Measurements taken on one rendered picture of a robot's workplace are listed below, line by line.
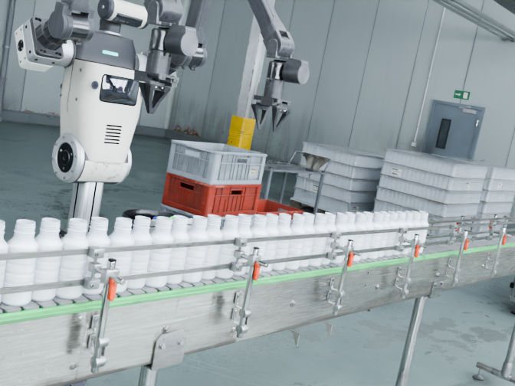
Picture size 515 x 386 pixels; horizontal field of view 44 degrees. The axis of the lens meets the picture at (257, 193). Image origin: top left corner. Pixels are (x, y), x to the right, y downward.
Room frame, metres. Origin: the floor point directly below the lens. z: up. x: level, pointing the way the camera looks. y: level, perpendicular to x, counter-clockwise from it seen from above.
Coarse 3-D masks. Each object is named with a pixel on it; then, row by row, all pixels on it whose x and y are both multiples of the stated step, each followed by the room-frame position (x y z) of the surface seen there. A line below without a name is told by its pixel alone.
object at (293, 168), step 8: (272, 160) 6.92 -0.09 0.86; (264, 168) 6.31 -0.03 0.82; (272, 168) 6.28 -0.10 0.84; (296, 168) 6.80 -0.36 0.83; (304, 168) 6.95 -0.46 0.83; (320, 176) 6.98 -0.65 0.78; (320, 184) 6.96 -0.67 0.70; (264, 192) 6.28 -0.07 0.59; (280, 192) 7.30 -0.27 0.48; (320, 192) 6.98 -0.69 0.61; (280, 200) 7.29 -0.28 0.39
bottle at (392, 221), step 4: (392, 212) 2.36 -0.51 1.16; (396, 212) 2.36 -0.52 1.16; (392, 216) 2.33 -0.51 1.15; (396, 216) 2.34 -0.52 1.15; (392, 220) 2.33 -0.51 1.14; (396, 220) 2.34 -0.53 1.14; (392, 224) 2.32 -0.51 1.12; (396, 224) 2.33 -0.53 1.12; (392, 228) 2.32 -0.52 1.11; (392, 232) 2.32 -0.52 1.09; (396, 232) 2.33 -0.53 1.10; (392, 236) 2.32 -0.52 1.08; (388, 240) 2.32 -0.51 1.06; (392, 240) 2.32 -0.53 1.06; (388, 244) 2.32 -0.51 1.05; (392, 244) 2.33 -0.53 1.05; (388, 252) 2.32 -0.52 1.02; (388, 256) 2.32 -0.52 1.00
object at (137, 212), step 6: (126, 210) 3.96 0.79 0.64; (132, 210) 4.01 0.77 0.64; (138, 210) 4.05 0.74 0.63; (144, 210) 4.09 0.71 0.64; (150, 210) 4.11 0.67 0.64; (126, 216) 3.79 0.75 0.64; (132, 216) 4.00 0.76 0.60; (144, 216) 4.08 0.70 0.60; (150, 216) 4.11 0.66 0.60; (156, 216) 4.12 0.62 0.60; (162, 216) 4.12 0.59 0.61; (168, 216) 4.12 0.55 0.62; (132, 222) 3.73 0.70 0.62; (132, 228) 3.73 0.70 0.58
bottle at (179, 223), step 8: (176, 216) 1.54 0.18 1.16; (184, 216) 1.54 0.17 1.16; (176, 224) 1.51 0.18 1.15; (184, 224) 1.51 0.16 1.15; (176, 232) 1.50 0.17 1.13; (184, 232) 1.51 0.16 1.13; (176, 240) 1.50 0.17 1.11; (184, 240) 1.50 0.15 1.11; (176, 248) 1.50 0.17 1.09; (184, 248) 1.51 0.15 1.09; (176, 256) 1.50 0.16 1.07; (184, 256) 1.51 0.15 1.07; (176, 264) 1.50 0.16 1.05; (184, 264) 1.52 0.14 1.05; (168, 280) 1.50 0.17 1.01; (176, 280) 1.50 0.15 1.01
